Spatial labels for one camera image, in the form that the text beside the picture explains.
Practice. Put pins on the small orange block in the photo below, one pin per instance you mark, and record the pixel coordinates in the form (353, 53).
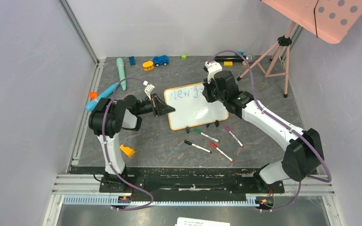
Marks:
(93, 95)

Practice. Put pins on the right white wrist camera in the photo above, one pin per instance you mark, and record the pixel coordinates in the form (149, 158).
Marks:
(212, 68)

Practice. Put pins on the red capped marker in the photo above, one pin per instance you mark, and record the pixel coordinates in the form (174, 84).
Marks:
(222, 152)

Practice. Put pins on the white paper sheet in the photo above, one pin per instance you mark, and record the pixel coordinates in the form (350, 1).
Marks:
(198, 222)

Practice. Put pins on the orange wedge block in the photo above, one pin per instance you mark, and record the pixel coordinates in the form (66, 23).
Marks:
(127, 150)

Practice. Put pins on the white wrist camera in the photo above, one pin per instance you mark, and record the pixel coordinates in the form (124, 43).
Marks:
(212, 68)
(148, 89)

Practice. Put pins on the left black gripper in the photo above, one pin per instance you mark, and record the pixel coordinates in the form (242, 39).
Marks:
(158, 105)

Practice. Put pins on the mint green toy crayon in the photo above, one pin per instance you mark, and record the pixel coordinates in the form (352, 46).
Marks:
(121, 72)

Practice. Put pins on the dark blue brick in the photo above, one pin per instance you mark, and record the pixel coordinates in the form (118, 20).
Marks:
(132, 60)

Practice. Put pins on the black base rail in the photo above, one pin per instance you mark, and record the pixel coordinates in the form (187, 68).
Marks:
(172, 184)

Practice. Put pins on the black capped marker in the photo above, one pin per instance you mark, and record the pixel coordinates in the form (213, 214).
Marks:
(196, 146)

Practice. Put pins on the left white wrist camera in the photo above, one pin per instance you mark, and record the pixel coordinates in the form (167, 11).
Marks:
(148, 89)

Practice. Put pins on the purple capped marker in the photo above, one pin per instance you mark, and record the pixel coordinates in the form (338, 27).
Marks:
(232, 134)

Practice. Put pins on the pink music stand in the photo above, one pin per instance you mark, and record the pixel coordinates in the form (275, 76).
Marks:
(329, 20)

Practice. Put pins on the beige wooden cube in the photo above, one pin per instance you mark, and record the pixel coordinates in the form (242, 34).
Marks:
(245, 65)

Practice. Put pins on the yellow oval toy brick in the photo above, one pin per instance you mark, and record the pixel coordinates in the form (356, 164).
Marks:
(148, 65)

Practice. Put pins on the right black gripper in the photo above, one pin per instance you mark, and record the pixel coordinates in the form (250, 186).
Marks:
(208, 92)

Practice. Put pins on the white whiteboard wooden frame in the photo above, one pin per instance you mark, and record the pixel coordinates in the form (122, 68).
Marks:
(191, 107)

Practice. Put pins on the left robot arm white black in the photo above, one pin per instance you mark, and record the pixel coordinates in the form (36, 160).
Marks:
(111, 116)

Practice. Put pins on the green capped marker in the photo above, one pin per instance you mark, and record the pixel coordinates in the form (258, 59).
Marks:
(206, 135)

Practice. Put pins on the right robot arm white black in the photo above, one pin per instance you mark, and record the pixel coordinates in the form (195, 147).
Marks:
(303, 150)

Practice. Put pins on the light blue toy crayon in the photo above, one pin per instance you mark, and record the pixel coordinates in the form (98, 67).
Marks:
(105, 94)

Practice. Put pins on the clear round cap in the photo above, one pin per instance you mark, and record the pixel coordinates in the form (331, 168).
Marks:
(250, 58)

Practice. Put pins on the blue toy car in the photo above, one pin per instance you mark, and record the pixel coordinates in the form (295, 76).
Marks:
(160, 60)

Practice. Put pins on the yellow flat brick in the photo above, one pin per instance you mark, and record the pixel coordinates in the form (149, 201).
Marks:
(228, 63)

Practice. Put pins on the black cylinder tube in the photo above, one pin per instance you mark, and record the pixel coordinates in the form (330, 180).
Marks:
(230, 58)

